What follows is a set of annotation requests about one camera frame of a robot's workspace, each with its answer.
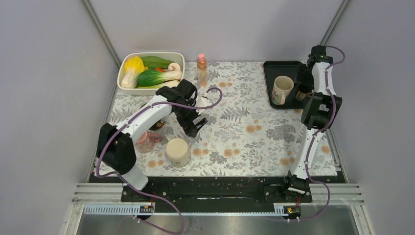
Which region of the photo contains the white napa cabbage toy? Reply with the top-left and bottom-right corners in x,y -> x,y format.
120,56 -> 148,89

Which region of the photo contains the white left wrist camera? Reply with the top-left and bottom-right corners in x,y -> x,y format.
195,96 -> 212,108

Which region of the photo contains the green bok choy toy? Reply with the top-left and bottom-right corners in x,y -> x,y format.
137,70 -> 183,87

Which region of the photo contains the pink drink bottle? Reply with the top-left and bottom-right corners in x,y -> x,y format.
196,53 -> 208,86

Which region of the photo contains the black mug with tan rim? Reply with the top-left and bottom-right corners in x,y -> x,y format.
149,118 -> 165,131

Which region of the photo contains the small control board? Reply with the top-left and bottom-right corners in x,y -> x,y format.
139,205 -> 154,213
286,207 -> 301,214

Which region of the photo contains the white plastic vegetable tub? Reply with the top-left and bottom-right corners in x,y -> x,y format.
117,52 -> 185,95

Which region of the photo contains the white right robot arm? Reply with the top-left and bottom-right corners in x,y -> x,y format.
280,45 -> 342,202

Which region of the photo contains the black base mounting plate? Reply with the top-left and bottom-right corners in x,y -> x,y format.
121,176 -> 312,213

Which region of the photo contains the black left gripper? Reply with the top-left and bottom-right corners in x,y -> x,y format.
174,98 -> 207,137

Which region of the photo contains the brown striped small mug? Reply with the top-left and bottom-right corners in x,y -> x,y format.
295,84 -> 313,101

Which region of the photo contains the pink glass mug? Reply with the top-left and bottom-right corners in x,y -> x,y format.
135,131 -> 162,154

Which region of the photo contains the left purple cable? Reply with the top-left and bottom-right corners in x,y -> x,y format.
94,87 -> 224,234

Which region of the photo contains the beige upside-down mug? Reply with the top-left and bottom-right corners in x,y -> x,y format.
165,136 -> 191,167

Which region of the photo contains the white mushroom toy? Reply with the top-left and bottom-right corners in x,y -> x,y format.
167,62 -> 182,71

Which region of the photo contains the left small control board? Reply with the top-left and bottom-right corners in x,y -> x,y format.
139,205 -> 154,213

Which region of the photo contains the aluminium frame rail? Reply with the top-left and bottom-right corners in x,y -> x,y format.
71,183 -> 123,204

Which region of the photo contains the right small control board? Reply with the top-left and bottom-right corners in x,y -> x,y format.
286,207 -> 301,214

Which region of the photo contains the white slotted cable duct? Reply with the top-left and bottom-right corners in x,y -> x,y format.
83,203 -> 302,217

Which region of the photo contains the cream floral mug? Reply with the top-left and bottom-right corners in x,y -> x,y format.
271,76 -> 294,105

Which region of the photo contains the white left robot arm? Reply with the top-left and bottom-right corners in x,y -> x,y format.
96,79 -> 215,201

